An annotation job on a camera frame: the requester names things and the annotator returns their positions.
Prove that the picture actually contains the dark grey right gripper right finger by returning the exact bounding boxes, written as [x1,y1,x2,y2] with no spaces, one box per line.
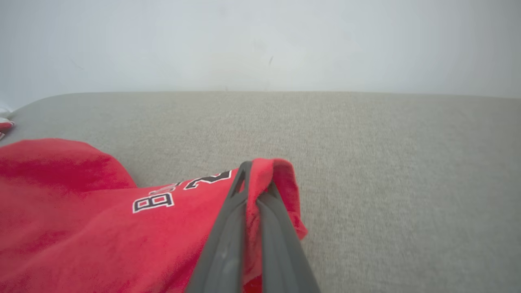
[256,183,320,293]

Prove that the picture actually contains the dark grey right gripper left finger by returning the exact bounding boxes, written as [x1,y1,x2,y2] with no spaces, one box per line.
[185,161,253,293]

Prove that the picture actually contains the grey fabric sofa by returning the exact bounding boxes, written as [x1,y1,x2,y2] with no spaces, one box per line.
[0,91,521,293]

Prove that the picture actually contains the red jersey with white sleeves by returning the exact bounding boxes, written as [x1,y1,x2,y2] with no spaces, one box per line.
[0,107,15,141]

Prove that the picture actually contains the red garment with white band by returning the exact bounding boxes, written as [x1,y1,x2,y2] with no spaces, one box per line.
[0,138,308,293]

